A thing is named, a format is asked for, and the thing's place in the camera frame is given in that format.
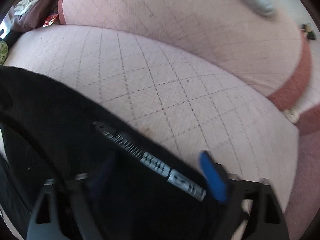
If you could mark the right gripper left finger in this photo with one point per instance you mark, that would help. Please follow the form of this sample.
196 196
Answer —
75 204

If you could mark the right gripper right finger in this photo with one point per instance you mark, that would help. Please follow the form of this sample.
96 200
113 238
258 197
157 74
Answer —
252 201

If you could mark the black pants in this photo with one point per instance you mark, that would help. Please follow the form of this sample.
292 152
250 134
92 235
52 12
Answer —
135 189

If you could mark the cream tassel knot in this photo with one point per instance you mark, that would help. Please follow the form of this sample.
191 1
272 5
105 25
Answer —
292 115

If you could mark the pink checked bed sheet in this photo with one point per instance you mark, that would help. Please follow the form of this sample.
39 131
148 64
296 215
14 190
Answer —
177 99

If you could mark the pink checked bolster cushion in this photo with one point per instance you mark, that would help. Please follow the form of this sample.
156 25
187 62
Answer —
270 54

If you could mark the red white small packet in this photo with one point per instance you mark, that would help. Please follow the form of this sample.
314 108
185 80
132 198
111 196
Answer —
51 19

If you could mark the dark maroon folded cloth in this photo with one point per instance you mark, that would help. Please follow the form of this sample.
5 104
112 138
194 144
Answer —
35 17

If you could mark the small dark keychain object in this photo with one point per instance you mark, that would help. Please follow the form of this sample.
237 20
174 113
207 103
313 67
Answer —
308 32

